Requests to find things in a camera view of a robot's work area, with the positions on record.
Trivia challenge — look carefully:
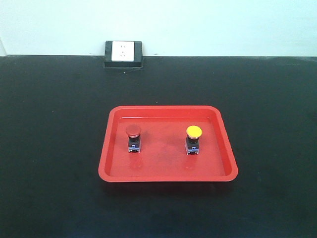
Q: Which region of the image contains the red mushroom push button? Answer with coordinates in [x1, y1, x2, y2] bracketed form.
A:
[126, 124, 141, 153]

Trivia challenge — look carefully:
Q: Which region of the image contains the yellow mushroom push button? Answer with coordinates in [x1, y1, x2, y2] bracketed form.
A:
[185, 125, 202, 155]

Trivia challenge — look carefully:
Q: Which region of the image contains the red plastic tray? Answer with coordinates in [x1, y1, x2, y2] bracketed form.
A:
[98, 106, 238, 182]

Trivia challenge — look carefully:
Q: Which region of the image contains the black white power socket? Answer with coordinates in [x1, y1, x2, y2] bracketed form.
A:
[104, 41, 143, 68]

